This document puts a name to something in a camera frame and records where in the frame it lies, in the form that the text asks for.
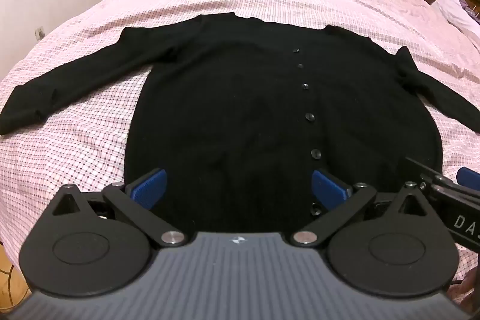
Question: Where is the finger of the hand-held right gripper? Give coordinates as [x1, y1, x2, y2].
[406, 157, 456, 193]
[456, 166, 480, 191]

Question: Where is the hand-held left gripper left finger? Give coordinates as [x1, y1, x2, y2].
[50, 169, 185, 249]

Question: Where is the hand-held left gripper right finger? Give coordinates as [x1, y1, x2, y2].
[293, 169, 430, 248]

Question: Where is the black button cardigan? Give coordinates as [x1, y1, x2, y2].
[0, 13, 480, 234]

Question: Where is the person's right hand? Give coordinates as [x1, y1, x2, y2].
[450, 268, 480, 307]

